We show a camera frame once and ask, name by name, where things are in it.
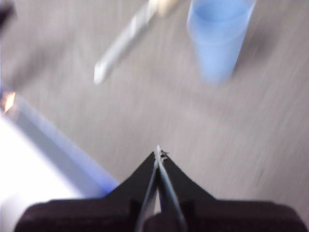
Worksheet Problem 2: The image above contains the grey-handled sponge cup brush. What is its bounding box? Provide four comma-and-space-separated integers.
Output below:
93, 0, 178, 85

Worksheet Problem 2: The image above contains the blue ribbed plastic cup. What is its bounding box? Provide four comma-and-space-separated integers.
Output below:
187, 0, 258, 85

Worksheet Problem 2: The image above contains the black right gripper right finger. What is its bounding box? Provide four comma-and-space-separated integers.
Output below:
160, 152, 305, 232

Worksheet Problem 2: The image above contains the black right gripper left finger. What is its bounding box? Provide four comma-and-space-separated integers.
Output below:
14, 151, 159, 232

